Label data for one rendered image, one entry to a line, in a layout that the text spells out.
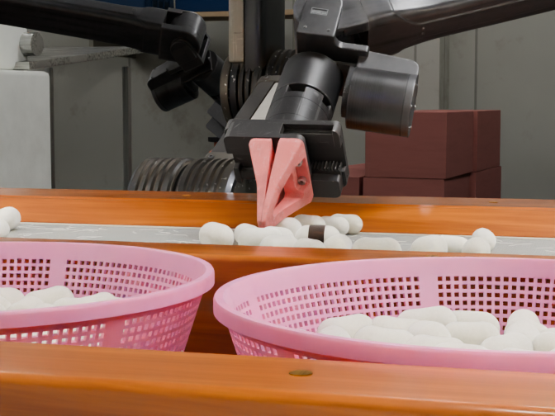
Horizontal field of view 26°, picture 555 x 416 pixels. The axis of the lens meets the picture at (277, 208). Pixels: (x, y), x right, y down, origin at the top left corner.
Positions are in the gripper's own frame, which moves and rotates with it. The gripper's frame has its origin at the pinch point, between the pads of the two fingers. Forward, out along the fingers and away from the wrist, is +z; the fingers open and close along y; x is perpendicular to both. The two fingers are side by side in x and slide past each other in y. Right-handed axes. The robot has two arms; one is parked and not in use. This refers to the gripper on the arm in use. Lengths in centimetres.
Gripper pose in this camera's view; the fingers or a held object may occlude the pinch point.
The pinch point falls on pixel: (264, 220)
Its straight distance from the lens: 99.0
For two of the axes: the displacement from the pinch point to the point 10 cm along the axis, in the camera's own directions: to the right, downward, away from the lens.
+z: -2.3, 6.9, -6.9
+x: 1.6, 7.3, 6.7
